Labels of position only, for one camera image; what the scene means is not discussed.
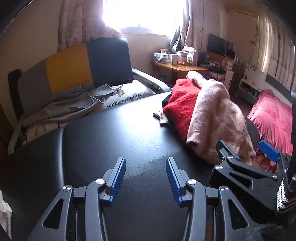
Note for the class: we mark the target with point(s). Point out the cluster of white jars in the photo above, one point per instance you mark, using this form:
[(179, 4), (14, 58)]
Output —
[(165, 58)]

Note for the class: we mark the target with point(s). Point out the white printed cushion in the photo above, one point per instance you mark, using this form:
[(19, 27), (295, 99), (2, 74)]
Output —
[(134, 92)]

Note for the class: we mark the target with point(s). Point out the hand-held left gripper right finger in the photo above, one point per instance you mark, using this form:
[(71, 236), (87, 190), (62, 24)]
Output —
[(173, 183)]

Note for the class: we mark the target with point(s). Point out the bright window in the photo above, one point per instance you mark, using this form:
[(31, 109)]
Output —
[(143, 14)]

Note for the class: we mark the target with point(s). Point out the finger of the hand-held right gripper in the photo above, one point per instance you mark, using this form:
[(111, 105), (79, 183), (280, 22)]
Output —
[(269, 150), (242, 178)]

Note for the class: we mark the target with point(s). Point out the pink patterned curtain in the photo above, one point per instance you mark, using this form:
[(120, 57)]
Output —
[(81, 20), (192, 23)]

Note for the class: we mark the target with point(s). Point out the white knitted cloth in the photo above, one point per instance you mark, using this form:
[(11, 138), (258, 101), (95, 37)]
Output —
[(5, 213)]

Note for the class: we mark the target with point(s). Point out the wooden desk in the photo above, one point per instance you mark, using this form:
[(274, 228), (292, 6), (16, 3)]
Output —
[(182, 68)]

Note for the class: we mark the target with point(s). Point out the black monitor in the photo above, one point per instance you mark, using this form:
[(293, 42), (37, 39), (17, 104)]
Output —
[(216, 45)]

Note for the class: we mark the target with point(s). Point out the black garment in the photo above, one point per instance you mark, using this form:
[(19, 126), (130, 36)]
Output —
[(167, 99)]

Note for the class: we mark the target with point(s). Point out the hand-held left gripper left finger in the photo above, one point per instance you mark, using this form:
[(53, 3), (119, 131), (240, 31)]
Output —
[(119, 183)]

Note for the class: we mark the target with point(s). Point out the small beige sock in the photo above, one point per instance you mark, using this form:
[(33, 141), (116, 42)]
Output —
[(161, 117)]

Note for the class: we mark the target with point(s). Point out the red quilt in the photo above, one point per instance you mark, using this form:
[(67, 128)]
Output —
[(270, 115)]

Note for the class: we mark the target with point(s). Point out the beige striped curtain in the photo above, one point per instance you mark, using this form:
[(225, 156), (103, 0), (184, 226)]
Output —
[(277, 46)]

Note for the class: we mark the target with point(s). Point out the grey yellow blue sofa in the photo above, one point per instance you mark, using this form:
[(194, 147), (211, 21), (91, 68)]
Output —
[(69, 64)]

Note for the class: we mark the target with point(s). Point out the red knitted sweater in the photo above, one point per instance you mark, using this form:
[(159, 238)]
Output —
[(180, 104)]

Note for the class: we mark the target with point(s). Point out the pink knitted sweater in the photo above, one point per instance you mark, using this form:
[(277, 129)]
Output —
[(215, 115)]

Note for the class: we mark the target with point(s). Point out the dark fuzzy cloth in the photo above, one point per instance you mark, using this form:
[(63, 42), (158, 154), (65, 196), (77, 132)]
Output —
[(266, 233)]

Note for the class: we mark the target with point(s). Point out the white low shelf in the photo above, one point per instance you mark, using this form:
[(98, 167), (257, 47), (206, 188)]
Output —
[(251, 81)]

